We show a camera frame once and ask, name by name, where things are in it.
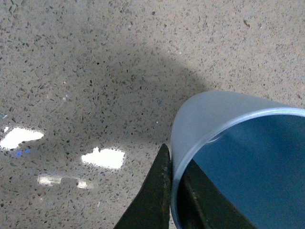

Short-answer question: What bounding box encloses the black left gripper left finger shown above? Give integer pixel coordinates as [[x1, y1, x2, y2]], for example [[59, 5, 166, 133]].
[[115, 144, 172, 229]]

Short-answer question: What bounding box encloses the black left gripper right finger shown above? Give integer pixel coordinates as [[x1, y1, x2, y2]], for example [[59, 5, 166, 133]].
[[177, 160, 255, 229]]

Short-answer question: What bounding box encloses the blue plastic cup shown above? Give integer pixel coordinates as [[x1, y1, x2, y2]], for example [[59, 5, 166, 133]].
[[171, 91, 305, 229]]

